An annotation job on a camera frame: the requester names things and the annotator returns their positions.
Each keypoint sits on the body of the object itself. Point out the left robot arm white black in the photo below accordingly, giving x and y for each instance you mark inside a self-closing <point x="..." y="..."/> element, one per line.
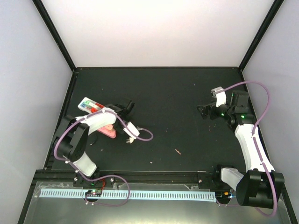
<point x="71" y="138"/>

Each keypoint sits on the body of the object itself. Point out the left controller board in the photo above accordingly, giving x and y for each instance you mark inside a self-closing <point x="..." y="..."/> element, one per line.
<point x="93" y="193"/>

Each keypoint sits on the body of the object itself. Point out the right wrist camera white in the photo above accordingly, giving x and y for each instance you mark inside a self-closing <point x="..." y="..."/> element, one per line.
<point x="219" y="94"/>

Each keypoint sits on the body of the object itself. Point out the red plug adapter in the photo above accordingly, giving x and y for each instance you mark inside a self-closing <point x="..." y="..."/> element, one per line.
<point x="96" y="107"/>

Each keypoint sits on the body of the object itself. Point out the right controller board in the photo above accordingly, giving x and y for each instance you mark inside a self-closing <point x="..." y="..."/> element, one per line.
<point x="224" y="195"/>

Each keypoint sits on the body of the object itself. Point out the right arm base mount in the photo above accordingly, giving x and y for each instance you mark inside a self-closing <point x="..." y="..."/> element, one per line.
<point x="212" y="179"/>

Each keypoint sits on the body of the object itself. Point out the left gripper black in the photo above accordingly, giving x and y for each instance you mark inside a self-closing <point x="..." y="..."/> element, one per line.
<point x="118" y="129"/>

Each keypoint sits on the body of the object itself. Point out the light blue slotted cable duct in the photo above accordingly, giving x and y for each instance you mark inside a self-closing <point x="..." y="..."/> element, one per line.
<point x="132" y="195"/>

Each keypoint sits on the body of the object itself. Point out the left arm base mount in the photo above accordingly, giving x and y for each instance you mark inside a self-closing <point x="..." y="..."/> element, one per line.
<point x="79" y="181"/>

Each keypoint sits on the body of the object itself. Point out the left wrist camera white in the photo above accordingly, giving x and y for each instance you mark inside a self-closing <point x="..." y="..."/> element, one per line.
<point x="131" y="130"/>

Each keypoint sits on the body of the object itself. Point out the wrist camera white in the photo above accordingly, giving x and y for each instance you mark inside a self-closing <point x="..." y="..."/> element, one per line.
<point x="131" y="130"/>
<point x="219" y="94"/>

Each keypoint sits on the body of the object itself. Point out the white power strip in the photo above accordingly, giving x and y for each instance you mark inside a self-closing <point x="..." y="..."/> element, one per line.
<point x="82" y="106"/>

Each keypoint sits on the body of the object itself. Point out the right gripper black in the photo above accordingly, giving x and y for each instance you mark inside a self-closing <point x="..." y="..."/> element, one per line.
<point x="211" y="108"/>

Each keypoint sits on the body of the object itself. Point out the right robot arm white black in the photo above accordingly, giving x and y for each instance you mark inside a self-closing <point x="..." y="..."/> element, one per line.
<point x="261" y="185"/>

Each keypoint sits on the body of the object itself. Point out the pink triangular socket adapter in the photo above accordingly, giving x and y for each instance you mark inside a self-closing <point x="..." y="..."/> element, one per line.
<point x="108" y="130"/>

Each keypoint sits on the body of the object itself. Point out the controller board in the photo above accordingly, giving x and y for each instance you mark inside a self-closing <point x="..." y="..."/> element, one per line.
<point x="224" y="195"/>
<point x="93" y="193"/>

